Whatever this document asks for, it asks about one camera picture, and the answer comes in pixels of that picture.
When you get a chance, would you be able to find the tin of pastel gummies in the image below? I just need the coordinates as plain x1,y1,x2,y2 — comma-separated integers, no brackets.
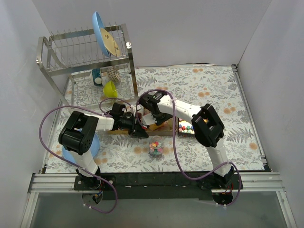
143,108,173,136

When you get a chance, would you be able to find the tin of lollipops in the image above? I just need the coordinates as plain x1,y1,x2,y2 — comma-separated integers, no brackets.
108,111,143,136

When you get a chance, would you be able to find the tin of star candies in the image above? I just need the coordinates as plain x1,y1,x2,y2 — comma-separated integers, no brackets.
177,118,195,138

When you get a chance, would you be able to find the yellow plastic scoop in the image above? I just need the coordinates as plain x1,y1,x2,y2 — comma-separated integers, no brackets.
149,122,167,131

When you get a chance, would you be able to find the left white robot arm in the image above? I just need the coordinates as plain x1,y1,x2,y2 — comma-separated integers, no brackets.
58,103,149,190

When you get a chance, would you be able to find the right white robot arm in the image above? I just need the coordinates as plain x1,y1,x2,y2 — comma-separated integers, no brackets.
136,89,237,189

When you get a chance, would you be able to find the clear glass jar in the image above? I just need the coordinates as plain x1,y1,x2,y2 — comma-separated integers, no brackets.
149,136,164,157

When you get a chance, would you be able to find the floral table mat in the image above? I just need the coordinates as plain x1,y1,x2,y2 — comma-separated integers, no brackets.
45,66,266,173

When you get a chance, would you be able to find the green bowl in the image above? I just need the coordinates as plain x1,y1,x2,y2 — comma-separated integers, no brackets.
103,81,118,98

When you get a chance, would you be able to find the blue white mug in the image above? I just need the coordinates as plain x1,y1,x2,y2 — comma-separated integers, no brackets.
91,68,103,86

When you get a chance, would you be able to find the steel dish rack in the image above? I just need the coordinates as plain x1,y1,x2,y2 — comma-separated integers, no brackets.
36,24,138,109

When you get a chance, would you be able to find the blue plate on table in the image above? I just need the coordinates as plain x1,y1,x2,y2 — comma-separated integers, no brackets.
62,133,100,165

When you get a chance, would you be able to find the cream floral plate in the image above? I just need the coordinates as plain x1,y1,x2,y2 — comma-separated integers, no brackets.
100,28,121,57

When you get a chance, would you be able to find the blue plate in rack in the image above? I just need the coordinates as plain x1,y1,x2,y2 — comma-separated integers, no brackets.
92,11,110,57

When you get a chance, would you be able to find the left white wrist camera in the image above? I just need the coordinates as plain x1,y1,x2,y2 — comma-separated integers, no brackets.
129,104,143,117

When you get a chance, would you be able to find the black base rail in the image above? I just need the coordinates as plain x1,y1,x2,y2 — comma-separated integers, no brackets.
74,171,243,200

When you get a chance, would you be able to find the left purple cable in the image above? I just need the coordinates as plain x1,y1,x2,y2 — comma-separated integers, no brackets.
39,97,135,214

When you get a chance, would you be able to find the purple cable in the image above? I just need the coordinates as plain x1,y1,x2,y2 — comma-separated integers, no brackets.
39,97,135,214
136,89,243,207

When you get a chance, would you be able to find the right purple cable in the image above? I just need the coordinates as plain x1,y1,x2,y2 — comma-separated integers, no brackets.
136,89,243,207

